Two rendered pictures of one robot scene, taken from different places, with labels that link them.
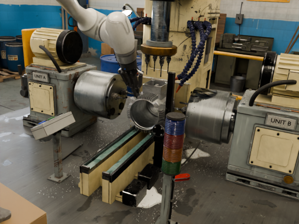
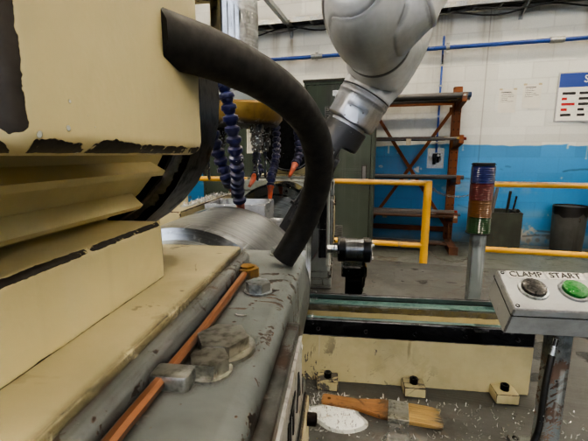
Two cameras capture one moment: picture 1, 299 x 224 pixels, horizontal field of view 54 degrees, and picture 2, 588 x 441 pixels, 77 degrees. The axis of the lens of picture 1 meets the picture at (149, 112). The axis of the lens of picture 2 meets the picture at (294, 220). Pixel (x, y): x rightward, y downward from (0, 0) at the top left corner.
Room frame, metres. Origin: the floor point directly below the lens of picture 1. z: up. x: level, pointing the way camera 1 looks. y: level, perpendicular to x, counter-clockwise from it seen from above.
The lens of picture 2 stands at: (1.56, 0.73, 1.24)
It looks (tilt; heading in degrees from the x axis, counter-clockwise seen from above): 10 degrees down; 254
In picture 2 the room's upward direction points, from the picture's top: straight up
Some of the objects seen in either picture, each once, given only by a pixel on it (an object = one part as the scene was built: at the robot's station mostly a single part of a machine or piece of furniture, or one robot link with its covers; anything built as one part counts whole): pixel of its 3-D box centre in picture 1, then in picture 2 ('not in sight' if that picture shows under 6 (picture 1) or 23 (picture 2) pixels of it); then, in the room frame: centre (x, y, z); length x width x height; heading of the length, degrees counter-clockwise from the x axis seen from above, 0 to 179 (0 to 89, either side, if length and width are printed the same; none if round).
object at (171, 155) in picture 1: (172, 151); (479, 208); (0.81, -0.08, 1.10); 0.06 x 0.06 x 0.04
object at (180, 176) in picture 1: (180, 177); not in sight; (1.12, -0.16, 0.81); 0.09 x 0.03 x 0.02; 106
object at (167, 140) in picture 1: (173, 138); (481, 191); (0.81, -0.08, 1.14); 0.06 x 0.06 x 0.04
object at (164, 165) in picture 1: (171, 164); (478, 224); (0.81, -0.08, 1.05); 0.06 x 0.06 x 0.04
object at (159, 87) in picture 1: (155, 89); (241, 218); (1.46, -0.03, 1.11); 0.12 x 0.11 x 0.07; 158
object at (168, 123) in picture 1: (175, 124); (483, 174); (0.81, -0.08, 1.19); 0.06 x 0.06 x 0.04
